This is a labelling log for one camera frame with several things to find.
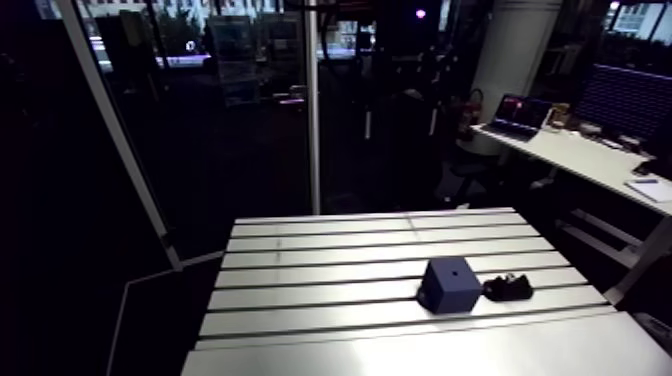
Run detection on dark blue-grey block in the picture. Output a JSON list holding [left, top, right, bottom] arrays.
[[416, 256, 483, 315]]

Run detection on open laptop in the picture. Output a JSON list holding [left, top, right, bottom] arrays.
[[481, 93, 554, 142]]

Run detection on black oval holder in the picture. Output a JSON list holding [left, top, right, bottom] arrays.
[[481, 272, 535, 303]]

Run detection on white round column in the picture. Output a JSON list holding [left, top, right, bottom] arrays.
[[460, 0, 564, 157]]

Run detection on white desk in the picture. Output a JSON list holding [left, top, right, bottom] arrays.
[[470, 123, 672, 307]]

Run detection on large dark monitor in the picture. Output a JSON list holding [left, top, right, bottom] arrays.
[[573, 63, 672, 144]]

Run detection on white notepad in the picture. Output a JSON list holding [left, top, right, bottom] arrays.
[[624, 177, 672, 204]]

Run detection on grey vertical post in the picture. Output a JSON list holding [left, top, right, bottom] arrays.
[[304, 0, 322, 216]]

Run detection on grey slanted frame post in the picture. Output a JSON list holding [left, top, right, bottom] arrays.
[[55, 0, 184, 272]]

